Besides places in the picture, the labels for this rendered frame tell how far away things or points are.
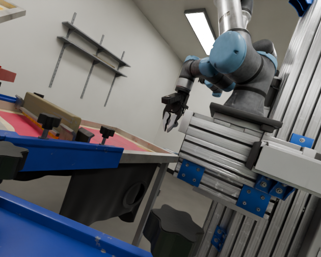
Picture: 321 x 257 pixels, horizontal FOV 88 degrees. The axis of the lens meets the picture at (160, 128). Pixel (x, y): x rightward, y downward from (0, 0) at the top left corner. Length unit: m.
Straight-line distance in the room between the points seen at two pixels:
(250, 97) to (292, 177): 0.28
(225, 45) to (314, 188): 0.46
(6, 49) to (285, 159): 2.72
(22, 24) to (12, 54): 0.37
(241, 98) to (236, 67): 0.12
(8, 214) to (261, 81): 0.69
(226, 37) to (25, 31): 2.47
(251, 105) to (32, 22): 2.62
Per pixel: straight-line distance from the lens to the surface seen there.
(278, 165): 0.53
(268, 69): 0.71
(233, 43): 0.60
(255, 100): 0.67
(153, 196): 1.27
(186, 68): 0.80
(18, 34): 2.76
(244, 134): 0.64
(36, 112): 0.77
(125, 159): 0.61
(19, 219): 0.21
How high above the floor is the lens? 1.13
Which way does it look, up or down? 1 degrees down
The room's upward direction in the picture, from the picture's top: 20 degrees clockwise
